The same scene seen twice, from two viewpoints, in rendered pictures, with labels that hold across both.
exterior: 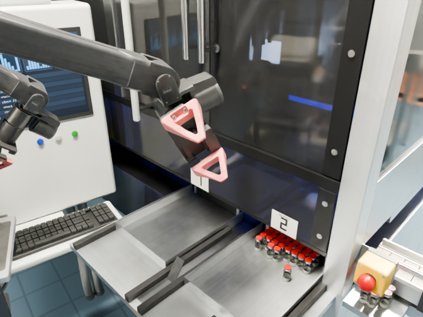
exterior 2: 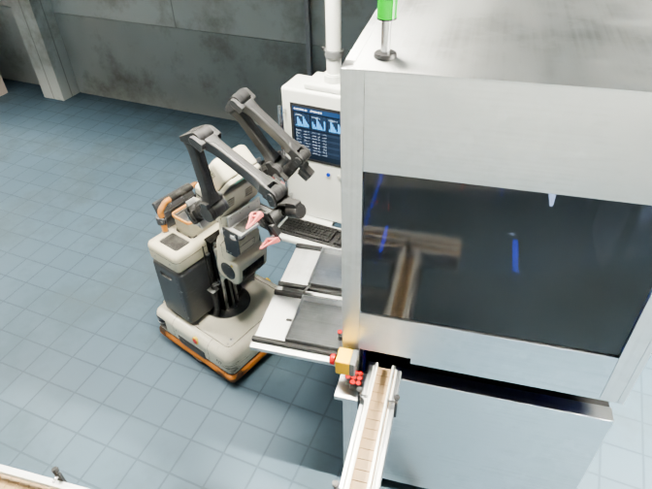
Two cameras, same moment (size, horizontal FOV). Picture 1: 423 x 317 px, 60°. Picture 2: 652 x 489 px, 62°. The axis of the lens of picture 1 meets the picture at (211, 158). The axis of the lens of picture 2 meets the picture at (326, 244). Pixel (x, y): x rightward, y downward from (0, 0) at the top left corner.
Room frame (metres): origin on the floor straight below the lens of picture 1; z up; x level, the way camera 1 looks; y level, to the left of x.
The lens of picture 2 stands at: (-0.01, -1.50, 2.64)
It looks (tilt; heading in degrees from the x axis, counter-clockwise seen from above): 40 degrees down; 61
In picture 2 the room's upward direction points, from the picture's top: 2 degrees counter-clockwise
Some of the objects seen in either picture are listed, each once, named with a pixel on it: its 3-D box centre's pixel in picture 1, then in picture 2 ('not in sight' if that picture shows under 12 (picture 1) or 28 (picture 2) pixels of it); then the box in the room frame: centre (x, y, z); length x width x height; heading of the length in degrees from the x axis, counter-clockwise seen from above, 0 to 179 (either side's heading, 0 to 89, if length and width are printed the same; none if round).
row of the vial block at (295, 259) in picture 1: (284, 252); not in sight; (0.84, -0.22, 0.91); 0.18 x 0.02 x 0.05; 45
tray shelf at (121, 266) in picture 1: (201, 263); (326, 299); (0.83, 0.03, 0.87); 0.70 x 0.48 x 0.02; 45
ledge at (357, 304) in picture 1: (377, 302); (355, 387); (0.68, -0.44, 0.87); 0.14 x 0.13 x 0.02; 135
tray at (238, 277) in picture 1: (260, 273); (332, 324); (0.76, -0.14, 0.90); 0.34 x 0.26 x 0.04; 135
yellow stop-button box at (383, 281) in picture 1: (375, 272); (345, 361); (0.67, -0.40, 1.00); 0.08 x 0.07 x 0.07; 135
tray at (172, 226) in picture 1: (180, 221); (349, 272); (1.00, 0.10, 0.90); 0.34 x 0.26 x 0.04; 135
